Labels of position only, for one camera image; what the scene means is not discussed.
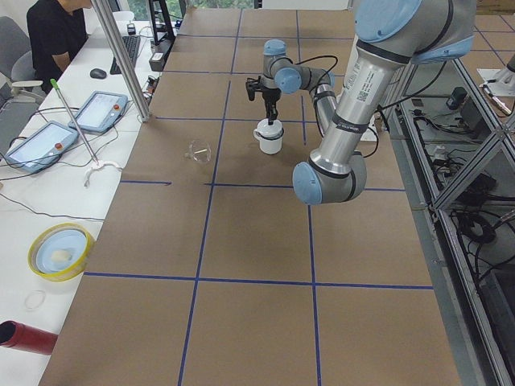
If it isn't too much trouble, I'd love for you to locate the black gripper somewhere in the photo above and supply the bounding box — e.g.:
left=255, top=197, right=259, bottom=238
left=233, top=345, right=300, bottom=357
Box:
left=261, top=86, right=282, bottom=125

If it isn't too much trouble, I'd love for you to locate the white ceramic lid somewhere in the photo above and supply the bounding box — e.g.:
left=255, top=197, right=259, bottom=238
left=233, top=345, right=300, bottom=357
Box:
left=255, top=119, right=283, bottom=140

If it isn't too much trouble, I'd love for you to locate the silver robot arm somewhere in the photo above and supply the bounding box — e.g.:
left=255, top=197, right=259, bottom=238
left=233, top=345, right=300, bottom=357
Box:
left=257, top=1, right=476, bottom=205

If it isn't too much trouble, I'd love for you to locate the white enamel mug blue rim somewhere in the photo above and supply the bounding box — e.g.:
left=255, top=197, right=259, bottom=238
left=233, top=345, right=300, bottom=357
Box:
left=253, top=128, right=283, bottom=154

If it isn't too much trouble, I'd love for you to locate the black keyboard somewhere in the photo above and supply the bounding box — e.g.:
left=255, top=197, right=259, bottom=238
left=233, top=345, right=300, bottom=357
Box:
left=109, top=35, right=142, bottom=76

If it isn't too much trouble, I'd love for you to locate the far teach pendant tablet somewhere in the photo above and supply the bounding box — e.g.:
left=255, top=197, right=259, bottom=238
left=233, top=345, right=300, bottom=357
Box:
left=74, top=91, right=128, bottom=133

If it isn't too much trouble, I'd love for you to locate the teach pendant tablet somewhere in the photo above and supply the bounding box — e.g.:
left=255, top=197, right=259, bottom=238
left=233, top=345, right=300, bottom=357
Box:
left=5, top=121, right=79, bottom=174
left=74, top=91, right=128, bottom=133

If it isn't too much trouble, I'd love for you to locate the black computer mouse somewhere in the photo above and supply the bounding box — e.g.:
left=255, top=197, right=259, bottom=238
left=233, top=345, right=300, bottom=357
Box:
left=89, top=68, right=107, bottom=80

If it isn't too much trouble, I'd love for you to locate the green tipped metal rod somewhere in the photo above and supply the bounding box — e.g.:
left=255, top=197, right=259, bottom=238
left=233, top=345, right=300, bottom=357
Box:
left=50, top=78, right=99, bottom=163

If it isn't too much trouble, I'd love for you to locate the person in black shirt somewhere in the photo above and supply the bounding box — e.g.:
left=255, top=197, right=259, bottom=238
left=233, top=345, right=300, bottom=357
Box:
left=27, top=0, right=93, bottom=93

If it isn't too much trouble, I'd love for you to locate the near teach pendant tablet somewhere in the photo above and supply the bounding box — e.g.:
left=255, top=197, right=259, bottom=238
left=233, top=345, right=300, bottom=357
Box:
left=5, top=121, right=79, bottom=174

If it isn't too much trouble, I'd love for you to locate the yellow tape roll with plate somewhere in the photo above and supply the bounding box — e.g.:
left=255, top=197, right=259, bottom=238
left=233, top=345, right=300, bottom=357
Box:
left=27, top=223, right=95, bottom=282

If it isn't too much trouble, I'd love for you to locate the red cylinder bottle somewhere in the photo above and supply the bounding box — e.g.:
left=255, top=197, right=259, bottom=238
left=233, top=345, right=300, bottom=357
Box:
left=1, top=321, right=58, bottom=355

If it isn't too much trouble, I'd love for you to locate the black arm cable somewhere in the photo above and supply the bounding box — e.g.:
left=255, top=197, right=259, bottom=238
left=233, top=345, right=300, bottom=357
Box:
left=293, top=55, right=340, bottom=81

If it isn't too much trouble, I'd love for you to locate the aluminium frame post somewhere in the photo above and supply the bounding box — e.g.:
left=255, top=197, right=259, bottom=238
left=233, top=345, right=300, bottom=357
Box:
left=92, top=0, right=150, bottom=122

